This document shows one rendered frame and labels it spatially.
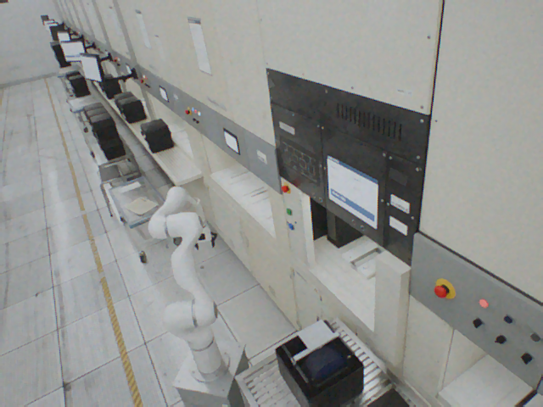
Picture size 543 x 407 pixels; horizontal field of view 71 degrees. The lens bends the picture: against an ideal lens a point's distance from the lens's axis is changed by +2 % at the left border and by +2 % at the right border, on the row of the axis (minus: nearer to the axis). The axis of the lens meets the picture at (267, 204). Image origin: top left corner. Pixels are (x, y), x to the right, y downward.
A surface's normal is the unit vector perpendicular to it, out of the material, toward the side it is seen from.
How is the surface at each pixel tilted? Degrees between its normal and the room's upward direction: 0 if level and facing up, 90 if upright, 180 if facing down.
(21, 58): 90
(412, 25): 89
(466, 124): 90
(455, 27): 90
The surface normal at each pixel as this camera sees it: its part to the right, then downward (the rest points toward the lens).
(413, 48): -0.84, 0.37
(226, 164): 0.50, 0.42
